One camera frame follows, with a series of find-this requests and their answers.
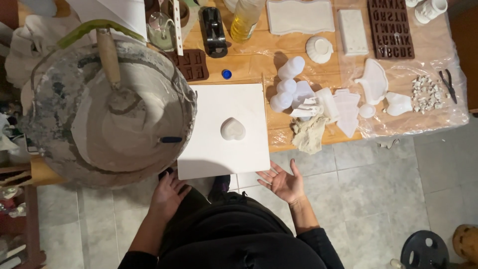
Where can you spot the white paper sheet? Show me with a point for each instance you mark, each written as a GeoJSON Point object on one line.
{"type": "Point", "coordinates": [115, 15]}

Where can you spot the white perforated strip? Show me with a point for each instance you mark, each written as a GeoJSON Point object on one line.
{"type": "Point", "coordinates": [177, 26]}

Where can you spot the person's right hand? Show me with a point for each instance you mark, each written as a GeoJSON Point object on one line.
{"type": "Point", "coordinates": [287, 186]}

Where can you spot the translucent flat silicone mould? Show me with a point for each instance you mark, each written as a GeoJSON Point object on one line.
{"type": "Point", "coordinates": [303, 91]}

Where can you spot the blue bottle cap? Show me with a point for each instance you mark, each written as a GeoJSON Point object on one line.
{"type": "Point", "coordinates": [226, 74]}

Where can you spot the brown letter silicone mould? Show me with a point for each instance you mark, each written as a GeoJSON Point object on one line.
{"type": "Point", "coordinates": [391, 30]}

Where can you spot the translucent irregular silicone mould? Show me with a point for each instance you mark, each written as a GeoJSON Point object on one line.
{"type": "Point", "coordinates": [399, 104]}

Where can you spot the translucent rectangular silicone mould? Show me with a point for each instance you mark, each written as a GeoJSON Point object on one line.
{"type": "Point", "coordinates": [328, 104]}

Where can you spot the cloud-shaped white mould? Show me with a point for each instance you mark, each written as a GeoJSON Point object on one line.
{"type": "Point", "coordinates": [373, 80]}

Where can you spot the tree-shaped silicone mould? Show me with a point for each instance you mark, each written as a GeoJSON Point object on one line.
{"type": "Point", "coordinates": [347, 112]}

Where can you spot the beige rag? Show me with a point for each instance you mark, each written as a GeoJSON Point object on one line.
{"type": "Point", "coordinates": [308, 136]}

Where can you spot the black tape dispenser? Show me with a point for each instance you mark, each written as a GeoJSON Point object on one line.
{"type": "Point", "coordinates": [213, 33]}

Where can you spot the black weight plate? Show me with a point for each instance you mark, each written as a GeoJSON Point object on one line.
{"type": "Point", "coordinates": [424, 250]}

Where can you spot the white cup-shaped cast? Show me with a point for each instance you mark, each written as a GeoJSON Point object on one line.
{"type": "Point", "coordinates": [431, 10]}

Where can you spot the heart-shaped silicone mould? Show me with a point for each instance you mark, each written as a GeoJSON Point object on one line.
{"type": "Point", "coordinates": [232, 129]}

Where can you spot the pile of white plaster chips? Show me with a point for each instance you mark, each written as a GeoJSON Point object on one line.
{"type": "Point", "coordinates": [427, 93]}

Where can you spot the white cylindrical silicone mould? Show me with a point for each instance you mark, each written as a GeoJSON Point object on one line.
{"type": "Point", "coordinates": [286, 86]}
{"type": "Point", "coordinates": [291, 68]}
{"type": "Point", "coordinates": [280, 102]}

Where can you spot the yellow liquid plastic bottle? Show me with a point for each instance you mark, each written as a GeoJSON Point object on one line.
{"type": "Point", "coordinates": [243, 22]}

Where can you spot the person's dark shoe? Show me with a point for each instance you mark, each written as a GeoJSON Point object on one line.
{"type": "Point", "coordinates": [220, 186]}

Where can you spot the white ribbed round mould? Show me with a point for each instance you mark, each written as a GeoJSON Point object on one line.
{"type": "Point", "coordinates": [319, 49]}

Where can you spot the black pliers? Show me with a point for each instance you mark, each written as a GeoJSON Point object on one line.
{"type": "Point", "coordinates": [449, 84]}

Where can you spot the white square board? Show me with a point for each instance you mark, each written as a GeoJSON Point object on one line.
{"type": "Point", "coordinates": [220, 157]}

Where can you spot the small brown silicone mould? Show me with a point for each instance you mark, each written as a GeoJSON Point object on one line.
{"type": "Point", "coordinates": [194, 65]}

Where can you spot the white crumpled cloth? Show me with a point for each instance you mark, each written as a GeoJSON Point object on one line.
{"type": "Point", "coordinates": [33, 48]}

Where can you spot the brown tape roll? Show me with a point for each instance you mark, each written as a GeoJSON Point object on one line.
{"type": "Point", "coordinates": [183, 13]}

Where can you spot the person's left hand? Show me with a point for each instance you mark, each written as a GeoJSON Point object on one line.
{"type": "Point", "coordinates": [166, 201]}

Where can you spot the person's black clothing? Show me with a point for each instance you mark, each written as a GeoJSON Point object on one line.
{"type": "Point", "coordinates": [239, 239]}

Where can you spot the white rectangular block mould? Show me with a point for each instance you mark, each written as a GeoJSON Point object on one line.
{"type": "Point", "coordinates": [353, 31]}

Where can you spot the cluttered wooden shelf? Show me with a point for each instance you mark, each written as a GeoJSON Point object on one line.
{"type": "Point", "coordinates": [17, 209]}

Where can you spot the crumpled white silicone mould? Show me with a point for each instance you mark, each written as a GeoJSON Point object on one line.
{"type": "Point", "coordinates": [308, 108]}

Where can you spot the clear plastic sheet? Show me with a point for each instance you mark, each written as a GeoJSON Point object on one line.
{"type": "Point", "coordinates": [429, 123]}

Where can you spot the small grey floor scrap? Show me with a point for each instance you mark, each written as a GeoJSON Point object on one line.
{"type": "Point", "coordinates": [388, 143]}

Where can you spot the small round silicone mould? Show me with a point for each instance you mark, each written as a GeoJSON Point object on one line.
{"type": "Point", "coordinates": [367, 111]}

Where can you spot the white wavy-edged tray mould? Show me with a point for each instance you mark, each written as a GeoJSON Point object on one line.
{"type": "Point", "coordinates": [300, 17]}

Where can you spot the large plaster-smeared mixing bucket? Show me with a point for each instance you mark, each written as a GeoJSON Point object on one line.
{"type": "Point", "coordinates": [112, 123]}

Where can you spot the clear glass jar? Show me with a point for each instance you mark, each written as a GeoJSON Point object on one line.
{"type": "Point", "coordinates": [160, 31]}

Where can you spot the brown rounded object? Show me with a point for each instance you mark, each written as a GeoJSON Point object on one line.
{"type": "Point", "coordinates": [466, 244]}

